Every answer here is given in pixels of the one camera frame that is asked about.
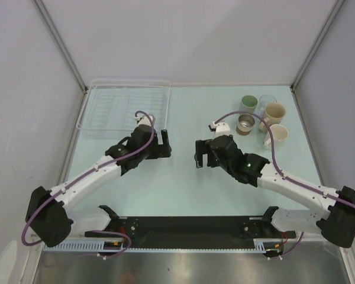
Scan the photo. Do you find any purple cable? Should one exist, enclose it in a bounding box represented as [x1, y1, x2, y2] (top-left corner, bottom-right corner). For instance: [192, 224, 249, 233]
[214, 111, 355, 261]
[22, 111, 157, 261]

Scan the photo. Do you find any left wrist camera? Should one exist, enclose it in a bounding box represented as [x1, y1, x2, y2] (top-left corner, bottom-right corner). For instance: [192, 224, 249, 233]
[134, 114, 154, 126]

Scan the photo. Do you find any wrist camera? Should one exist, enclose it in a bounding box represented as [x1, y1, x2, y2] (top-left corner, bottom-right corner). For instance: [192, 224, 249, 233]
[208, 121, 230, 138]
[134, 114, 154, 126]

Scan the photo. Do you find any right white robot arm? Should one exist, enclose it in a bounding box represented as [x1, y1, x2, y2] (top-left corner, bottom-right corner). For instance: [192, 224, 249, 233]
[194, 135, 355, 248]

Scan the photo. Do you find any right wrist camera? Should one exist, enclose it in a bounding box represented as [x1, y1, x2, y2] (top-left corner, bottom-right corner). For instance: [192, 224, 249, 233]
[208, 121, 230, 138]

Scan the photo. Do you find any brown beige cup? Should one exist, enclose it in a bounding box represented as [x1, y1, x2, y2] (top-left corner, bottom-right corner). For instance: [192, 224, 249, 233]
[236, 114, 255, 135]

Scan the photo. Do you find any light green cup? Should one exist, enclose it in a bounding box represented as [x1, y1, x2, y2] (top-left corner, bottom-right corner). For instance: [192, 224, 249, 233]
[241, 95, 259, 113]

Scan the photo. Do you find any white ceramic mug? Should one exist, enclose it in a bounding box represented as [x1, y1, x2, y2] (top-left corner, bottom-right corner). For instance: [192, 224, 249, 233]
[263, 124, 289, 150]

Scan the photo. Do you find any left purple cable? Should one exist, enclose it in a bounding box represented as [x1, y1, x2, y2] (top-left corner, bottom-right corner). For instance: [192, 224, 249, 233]
[22, 111, 157, 261]

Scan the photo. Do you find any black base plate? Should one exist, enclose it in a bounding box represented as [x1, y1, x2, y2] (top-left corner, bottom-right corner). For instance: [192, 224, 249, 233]
[85, 216, 296, 250]

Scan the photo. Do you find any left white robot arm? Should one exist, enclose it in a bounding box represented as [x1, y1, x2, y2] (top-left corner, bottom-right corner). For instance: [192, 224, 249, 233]
[21, 124, 172, 247]

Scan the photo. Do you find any beige patterned mug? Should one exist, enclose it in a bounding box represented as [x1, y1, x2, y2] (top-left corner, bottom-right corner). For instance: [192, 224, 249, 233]
[262, 102, 286, 126]

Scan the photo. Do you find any white wire dish rack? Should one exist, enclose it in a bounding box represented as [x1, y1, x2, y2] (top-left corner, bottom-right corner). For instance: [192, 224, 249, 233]
[76, 78, 171, 140]

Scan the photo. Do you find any clear glass cup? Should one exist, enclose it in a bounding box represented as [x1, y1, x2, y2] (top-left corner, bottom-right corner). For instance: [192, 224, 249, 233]
[255, 94, 277, 117]

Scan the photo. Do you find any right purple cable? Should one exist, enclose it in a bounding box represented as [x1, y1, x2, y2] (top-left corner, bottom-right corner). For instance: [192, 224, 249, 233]
[214, 111, 355, 261]

